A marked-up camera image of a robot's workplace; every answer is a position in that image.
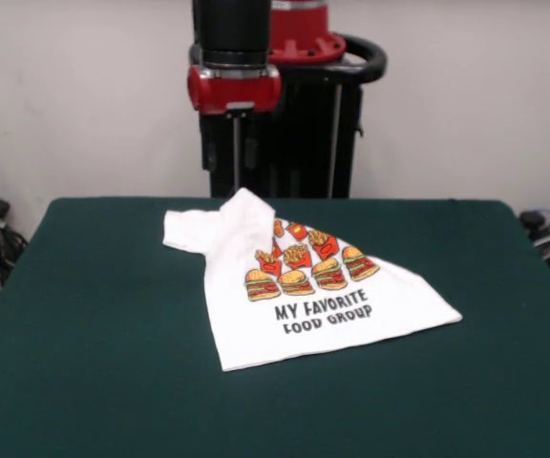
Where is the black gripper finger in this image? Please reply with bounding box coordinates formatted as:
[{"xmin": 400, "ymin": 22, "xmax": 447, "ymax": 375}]
[
  {"xmin": 201, "ymin": 112, "xmax": 219, "ymax": 173},
  {"xmin": 243, "ymin": 111, "xmax": 259, "ymax": 172}
]

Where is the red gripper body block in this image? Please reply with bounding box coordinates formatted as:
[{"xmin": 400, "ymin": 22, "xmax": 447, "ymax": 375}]
[{"xmin": 187, "ymin": 64, "xmax": 284, "ymax": 116}]

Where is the dark green table cloth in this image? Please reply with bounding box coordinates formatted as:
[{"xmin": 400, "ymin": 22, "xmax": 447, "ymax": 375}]
[{"xmin": 0, "ymin": 198, "xmax": 550, "ymax": 458}]

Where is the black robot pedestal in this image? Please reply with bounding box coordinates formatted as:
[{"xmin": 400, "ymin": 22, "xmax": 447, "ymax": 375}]
[{"xmin": 188, "ymin": 31, "xmax": 389, "ymax": 199}]

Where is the white printed t-shirt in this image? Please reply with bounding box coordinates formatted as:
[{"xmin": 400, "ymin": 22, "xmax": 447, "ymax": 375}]
[{"xmin": 162, "ymin": 187, "xmax": 464, "ymax": 372}]

